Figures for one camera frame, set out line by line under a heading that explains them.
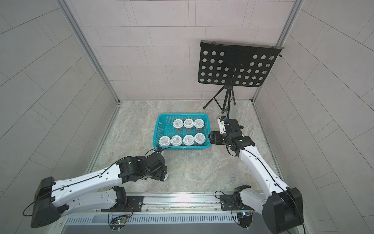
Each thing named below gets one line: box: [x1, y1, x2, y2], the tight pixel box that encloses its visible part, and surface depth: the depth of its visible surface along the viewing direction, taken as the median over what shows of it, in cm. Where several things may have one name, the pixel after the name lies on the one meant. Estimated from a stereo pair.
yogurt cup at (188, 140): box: [183, 134, 195, 146], surface depth 89 cm
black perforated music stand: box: [197, 40, 285, 118], surface depth 76 cm
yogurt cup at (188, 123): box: [183, 117, 195, 132], surface depth 96 cm
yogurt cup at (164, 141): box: [158, 135, 171, 147], surface depth 88 cm
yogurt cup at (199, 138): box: [193, 132, 206, 144], surface depth 89 cm
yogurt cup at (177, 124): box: [172, 118, 184, 133], surface depth 96 cm
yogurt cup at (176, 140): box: [170, 135, 183, 147], surface depth 88 cm
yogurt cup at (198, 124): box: [193, 118, 205, 132], surface depth 97 cm
